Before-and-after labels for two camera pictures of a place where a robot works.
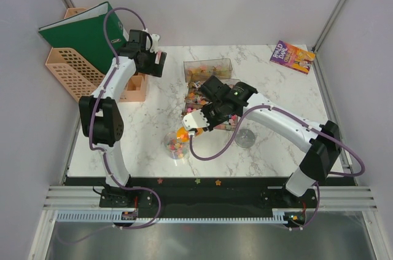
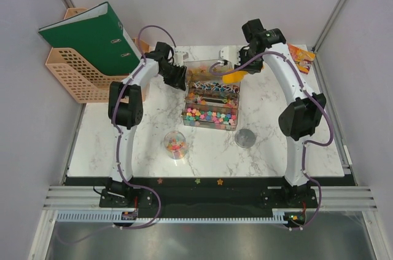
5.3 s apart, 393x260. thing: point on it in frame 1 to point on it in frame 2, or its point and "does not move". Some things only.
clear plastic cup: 174,147 does not move
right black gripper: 212,124 to 252,70
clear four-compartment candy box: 196,72 does not move
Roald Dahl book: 293,57 does not move
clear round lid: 244,138 does not move
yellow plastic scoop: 183,134 to 234,77
